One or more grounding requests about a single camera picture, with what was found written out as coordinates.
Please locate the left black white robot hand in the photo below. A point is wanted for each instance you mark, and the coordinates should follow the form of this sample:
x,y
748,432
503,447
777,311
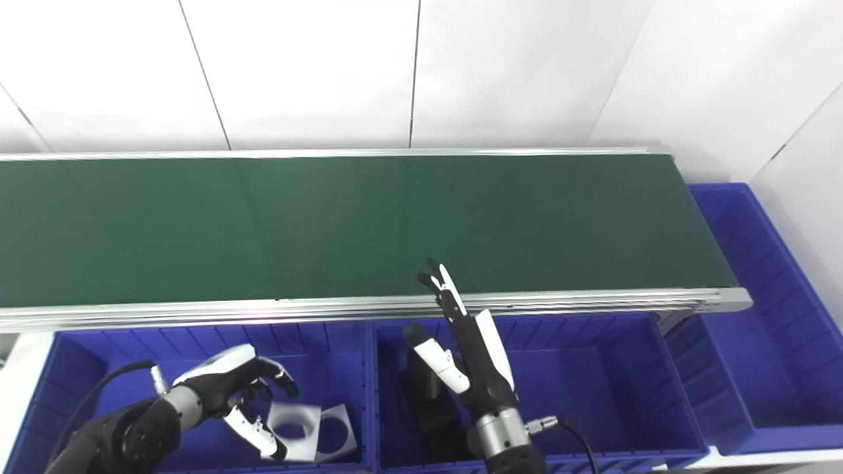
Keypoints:
x,y
224,378

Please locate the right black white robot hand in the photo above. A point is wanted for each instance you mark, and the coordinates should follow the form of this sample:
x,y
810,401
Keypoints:
x,y
484,368

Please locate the aluminium conveyor support leg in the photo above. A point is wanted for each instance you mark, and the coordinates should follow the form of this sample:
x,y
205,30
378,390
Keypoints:
x,y
668,322

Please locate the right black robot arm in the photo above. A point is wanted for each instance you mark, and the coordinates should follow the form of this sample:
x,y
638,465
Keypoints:
x,y
504,444

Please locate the green conveyor belt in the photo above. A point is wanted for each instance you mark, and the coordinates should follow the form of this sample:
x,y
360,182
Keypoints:
x,y
362,224
329,308

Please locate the black plastic part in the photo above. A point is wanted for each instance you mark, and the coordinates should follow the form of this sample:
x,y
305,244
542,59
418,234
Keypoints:
x,y
428,408

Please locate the blue plastic bin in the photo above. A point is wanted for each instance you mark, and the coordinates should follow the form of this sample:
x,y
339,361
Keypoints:
x,y
593,388
99,368
757,368

